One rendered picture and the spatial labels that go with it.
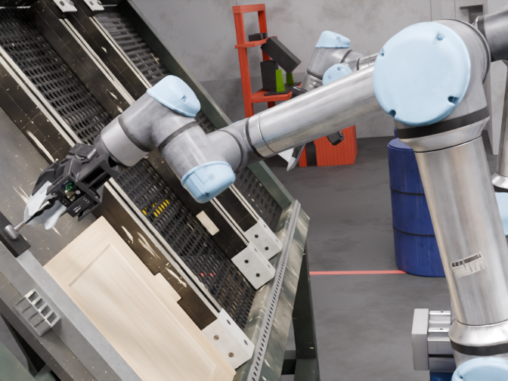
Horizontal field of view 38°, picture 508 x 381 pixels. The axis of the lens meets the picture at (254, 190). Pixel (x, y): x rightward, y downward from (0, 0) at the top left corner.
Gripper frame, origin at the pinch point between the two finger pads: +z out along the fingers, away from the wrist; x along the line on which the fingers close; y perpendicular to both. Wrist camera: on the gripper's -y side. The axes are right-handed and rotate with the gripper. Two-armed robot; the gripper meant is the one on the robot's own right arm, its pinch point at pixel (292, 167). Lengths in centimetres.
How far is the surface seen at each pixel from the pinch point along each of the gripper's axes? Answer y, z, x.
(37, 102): 56, 0, 33
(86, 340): 15, 22, 73
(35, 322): 23, 20, 78
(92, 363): 12, 26, 73
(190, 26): 273, 107, -743
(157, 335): 8, 32, 48
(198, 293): 6.2, 28.6, 29.2
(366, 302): -47, 124, -217
